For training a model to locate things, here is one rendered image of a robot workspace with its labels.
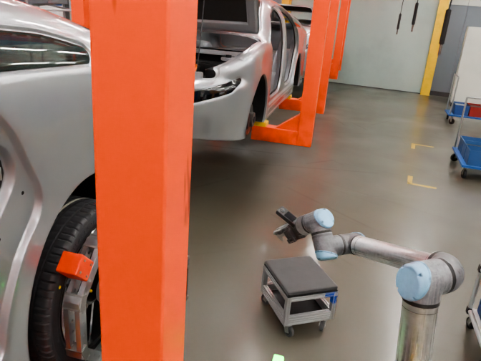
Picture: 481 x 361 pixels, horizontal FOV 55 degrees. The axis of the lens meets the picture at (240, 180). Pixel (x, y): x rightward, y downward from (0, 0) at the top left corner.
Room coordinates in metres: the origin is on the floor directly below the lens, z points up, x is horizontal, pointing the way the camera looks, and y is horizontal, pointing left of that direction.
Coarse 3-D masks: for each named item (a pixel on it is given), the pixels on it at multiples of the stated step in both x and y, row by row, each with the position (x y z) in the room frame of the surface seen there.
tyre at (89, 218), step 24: (72, 216) 1.50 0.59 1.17; (96, 216) 1.55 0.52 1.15; (48, 240) 1.39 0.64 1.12; (72, 240) 1.40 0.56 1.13; (48, 264) 1.32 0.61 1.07; (48, 288) 1.27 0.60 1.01; (48, 312) 1.25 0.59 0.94; (48, 336) 1.24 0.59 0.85; (48, 360) 1.25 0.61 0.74; (72, 360) 1.35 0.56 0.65
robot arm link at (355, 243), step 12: (348, 240) 1.80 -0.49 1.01; (360, 240) 1.75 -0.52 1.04; (372, 240) 1.71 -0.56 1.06; (348, 252) 1.79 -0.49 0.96; (360, 252) 1.72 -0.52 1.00; (372, 252) 1.65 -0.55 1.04; (384, 252) 1.60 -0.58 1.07; (396, 252) 1.55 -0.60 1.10; (408, 252) 1.51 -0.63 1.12; (420, 252) 1.48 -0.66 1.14; (432, 252) 1.43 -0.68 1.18; (444, 252) 1.42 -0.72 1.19; (396, 264) 1.53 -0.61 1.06; (456, 264) 1.31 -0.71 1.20; (456, 276) 1.28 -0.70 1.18; (456, 288) 1.28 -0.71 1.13
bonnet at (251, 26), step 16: (208, 0) 4.88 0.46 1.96; (224, 0) 4.83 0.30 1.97; (240, 0) 4.78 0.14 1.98; (256, 0) 4.72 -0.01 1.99; (208, 16) 4.97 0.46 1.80; (224, 16) 4.93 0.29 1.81; (240, 16) 4.88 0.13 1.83; (256, 16) 4.81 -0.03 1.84; (240, 32) 4.98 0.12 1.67; (256, 32) 4.90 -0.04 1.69
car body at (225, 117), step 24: (264, 0) 5.85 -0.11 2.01; (264, 24) 5.27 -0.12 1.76; (288, 24) 8.22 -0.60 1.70; (216, 48) 5.10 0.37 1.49; (240, 48) 8.88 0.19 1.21; (264, 48) 4.72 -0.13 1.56; (288, 48) 8.65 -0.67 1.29; (216, 72) 4.09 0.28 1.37; (240, 72) 4.18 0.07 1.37; (264, 72) 4.71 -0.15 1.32; (288, 72) 6.91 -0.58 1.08; (216, 96) 4.01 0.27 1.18; (240, 96) 4.15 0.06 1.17; (264, 96) 5.03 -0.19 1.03; (288, 96) 6.77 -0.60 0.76; (216, 120) 4.01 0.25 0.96; (240, 120) 4.18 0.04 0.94; (264, 120) 5.05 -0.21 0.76
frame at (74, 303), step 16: (96, 240) 1.43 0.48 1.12; (96, 256) 1.38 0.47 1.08; (80, 288) 1.31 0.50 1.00; (64, 304) 1.28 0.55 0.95; (80, 304) 1.28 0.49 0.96; (64, 320) 1.28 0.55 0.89; (80, 320) 1.27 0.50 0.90; (80, 336) 1.27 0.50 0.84; (80, 352) 1.27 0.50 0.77; (96, 352) 1.36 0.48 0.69
